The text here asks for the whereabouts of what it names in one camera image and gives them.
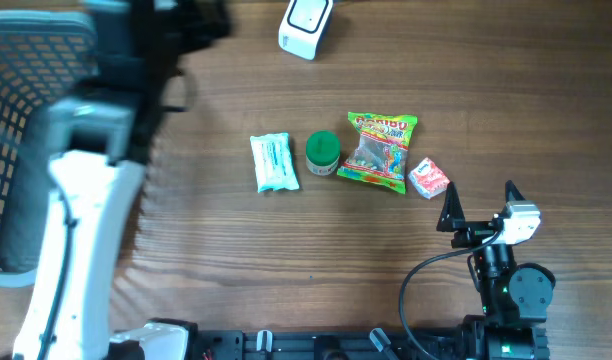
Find black cable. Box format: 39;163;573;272
35;179;80;360
397;230;502;360

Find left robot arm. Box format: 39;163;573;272
12;0;231;359

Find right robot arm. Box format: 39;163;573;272
437;181;556;359

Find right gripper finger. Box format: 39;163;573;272
504;180;525;202
436;182;465;232

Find white barcode scanner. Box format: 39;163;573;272
278;0;334;60

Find grey plastic shopping basket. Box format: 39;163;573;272
0;10;96;288

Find small red white packet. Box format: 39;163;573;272
408;157;450;199

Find left black cable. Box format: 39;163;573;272
35;179;80;360

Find right black cable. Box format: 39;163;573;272
397;230;502;360

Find green lid jar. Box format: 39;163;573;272
306;130;341;176

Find teal tissue pack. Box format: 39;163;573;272
250;133;300;193

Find green Haribo gummy bag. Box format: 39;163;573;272
337;112;418;194

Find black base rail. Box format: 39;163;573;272
190;327;551;360

